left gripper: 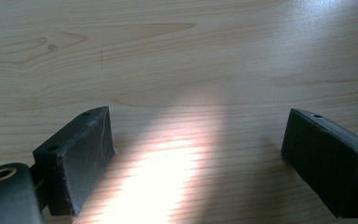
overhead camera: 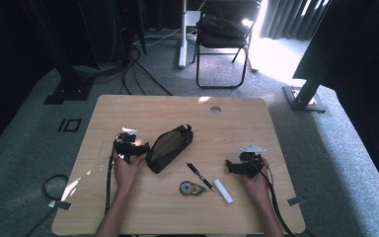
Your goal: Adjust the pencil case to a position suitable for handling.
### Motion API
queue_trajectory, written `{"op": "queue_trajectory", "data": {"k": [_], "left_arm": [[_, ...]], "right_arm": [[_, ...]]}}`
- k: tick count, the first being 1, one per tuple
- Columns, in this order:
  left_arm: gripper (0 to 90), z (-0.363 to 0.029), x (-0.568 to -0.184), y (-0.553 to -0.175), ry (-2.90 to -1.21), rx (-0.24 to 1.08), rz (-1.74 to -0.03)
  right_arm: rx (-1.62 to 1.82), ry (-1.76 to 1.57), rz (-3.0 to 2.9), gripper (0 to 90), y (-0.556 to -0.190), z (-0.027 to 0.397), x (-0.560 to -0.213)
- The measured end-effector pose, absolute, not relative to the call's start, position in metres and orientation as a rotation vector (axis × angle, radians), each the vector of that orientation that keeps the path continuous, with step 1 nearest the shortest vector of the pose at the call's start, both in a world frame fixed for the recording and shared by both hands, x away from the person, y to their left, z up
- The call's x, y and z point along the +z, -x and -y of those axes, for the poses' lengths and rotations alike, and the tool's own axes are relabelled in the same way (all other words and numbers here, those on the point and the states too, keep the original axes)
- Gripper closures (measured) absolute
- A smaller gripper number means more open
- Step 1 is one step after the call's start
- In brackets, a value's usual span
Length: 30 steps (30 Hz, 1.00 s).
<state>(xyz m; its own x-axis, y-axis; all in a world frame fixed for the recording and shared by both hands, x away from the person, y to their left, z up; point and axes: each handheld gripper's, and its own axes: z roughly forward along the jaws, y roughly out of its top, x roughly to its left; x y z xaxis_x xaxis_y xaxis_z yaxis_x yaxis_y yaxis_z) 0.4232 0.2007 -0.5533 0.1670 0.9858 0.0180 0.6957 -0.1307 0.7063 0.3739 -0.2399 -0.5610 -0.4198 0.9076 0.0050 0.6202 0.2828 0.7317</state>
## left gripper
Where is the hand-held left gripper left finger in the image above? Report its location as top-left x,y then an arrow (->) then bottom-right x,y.
32,105 -> 117,218

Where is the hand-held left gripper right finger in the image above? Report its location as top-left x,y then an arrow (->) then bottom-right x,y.
281,107 -> 358,219

